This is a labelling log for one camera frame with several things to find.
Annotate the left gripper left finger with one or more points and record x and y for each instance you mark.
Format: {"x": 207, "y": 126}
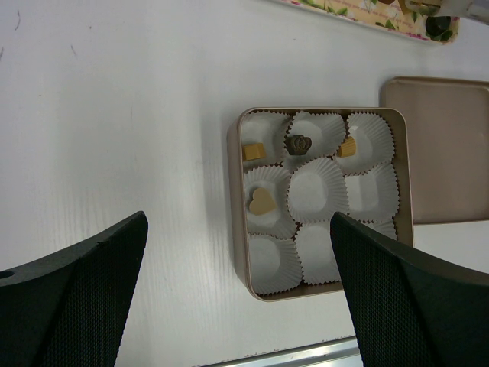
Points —
{"x": 70, "y": 308}

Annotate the white paper cup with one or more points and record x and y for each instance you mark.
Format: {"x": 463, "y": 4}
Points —
{"x": 386, "y": 228}
{"x": 275, "y": 264}
{"x": 279, "y": 222}
{"x": 374, "y": 142}
{"x": 326, "y": 132}
{"x": 373, "y": 196}
{"x": 268, "y": 128}
{"x": 314, "y": 247}
{"x": 316, "y": 190}

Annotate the dark round chocolate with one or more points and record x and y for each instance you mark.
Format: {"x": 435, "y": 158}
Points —
{"x": 436, "y": 26}

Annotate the metal tongs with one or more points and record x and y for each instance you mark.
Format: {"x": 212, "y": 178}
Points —
{"x": 476, "y": 10}

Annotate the yellow round chocolate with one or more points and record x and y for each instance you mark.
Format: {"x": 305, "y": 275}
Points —
{"x": 348, "y": 148}

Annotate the gold tin box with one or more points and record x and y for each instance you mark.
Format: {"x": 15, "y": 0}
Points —
{"x": 403, "y": 220}

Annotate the yellow square chocolate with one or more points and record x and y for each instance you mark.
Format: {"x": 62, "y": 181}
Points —
{"x": 253, "y": 152}

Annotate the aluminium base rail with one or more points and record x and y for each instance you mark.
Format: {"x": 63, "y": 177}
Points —
{"x": 340, "y": 352}

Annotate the yellow heart chocolate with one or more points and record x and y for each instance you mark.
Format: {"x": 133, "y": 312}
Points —
{"x": 262, "y": 202}

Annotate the dark crown chocolate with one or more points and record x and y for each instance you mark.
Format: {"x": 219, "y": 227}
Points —
{"x": 297, "y": 145}

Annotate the gold tin lid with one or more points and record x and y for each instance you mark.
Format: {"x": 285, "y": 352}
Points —
{"x": 447, "y": 138}

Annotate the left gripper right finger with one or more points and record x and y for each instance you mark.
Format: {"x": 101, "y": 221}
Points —
{"x": 409, "y": 308}

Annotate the floral tray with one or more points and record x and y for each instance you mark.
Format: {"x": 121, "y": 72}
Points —
{"x": 387, "y": 16}

